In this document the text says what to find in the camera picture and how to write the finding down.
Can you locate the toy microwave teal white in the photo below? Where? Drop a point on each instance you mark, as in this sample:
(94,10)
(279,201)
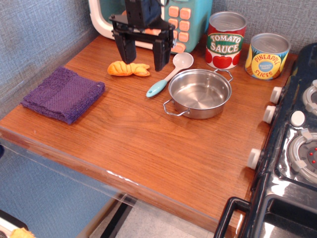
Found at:
(190,18)

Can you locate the tomato sauce can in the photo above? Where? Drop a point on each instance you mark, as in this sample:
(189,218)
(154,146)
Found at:
(225,38)

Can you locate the white spoon teal handle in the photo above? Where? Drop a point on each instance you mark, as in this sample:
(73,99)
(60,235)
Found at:
(181,61)

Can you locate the purple folded cloth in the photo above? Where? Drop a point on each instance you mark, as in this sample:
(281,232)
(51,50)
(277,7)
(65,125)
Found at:
(64,95)

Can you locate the white stove knob rear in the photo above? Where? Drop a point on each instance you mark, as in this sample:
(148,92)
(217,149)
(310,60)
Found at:
(275,95)

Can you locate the pineapple slices can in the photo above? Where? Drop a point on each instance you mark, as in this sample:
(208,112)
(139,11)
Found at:
(267,56)

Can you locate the yellow plush object corner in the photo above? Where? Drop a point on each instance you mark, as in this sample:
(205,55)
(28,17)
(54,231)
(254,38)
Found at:
(18,233)

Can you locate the stainless steel pot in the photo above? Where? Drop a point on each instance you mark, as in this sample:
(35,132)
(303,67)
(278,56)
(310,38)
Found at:
(199,93)

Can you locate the white stove knob middle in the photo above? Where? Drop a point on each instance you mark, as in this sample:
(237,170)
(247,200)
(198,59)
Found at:
(268,114)

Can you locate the white stove knob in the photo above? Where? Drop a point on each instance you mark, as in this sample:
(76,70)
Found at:
(275,95)
(253,158)
(268,114)

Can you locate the white stove knob front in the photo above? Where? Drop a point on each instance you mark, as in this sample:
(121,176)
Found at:
(253,158)

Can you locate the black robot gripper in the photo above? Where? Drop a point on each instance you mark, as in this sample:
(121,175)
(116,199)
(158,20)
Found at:
(143,22)

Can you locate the orange plush shrimp toy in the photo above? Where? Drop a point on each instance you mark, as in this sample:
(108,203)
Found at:
(120,68)

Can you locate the black toy stove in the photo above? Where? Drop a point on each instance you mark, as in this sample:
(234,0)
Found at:
(284,190)

